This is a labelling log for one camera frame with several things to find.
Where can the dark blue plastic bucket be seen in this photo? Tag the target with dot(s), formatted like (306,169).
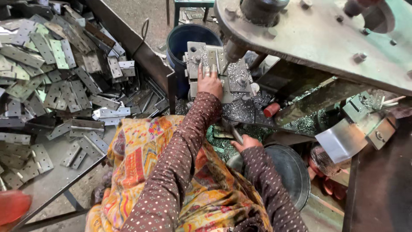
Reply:
(183,42)

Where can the grey metal clamp bracket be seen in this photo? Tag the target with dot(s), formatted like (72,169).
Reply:
(382,132)

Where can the curved shiny metal guard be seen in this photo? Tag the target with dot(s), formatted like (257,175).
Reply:
(342,141)

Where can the green metal stool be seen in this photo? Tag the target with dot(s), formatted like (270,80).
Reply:
(191,8)

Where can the person's right fingers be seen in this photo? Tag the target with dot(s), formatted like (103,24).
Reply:
(237,146)

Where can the grey metal hinge plate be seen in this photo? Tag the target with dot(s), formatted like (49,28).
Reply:
(210,59)

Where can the black round metal basin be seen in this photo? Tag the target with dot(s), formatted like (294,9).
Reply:
(289,174)

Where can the grey steel drilling jig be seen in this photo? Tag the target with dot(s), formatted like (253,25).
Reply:
(235,77)

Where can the person's left hand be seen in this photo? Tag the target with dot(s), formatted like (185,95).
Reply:
(210,84)

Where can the heap of metal shavings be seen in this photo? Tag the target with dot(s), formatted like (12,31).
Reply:
(241,111)

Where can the colourful patterned scarf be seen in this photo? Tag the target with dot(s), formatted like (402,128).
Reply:
(141,167)

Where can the pile of metal hinges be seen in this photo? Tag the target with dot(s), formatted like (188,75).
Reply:
(58,83)

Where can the grey drill press head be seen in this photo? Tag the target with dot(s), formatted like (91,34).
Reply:
(322,35)

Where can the person's right hand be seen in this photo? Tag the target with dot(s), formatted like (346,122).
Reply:
(249,142)

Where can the red cylindrical knob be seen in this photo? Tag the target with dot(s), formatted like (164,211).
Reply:
(271,110)

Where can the metal tray table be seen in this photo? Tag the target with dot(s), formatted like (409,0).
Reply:
(64,180)

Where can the red blurred object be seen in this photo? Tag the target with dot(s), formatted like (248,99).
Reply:
(13,207)

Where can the drill spindle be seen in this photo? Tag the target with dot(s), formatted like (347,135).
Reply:
(234,52)

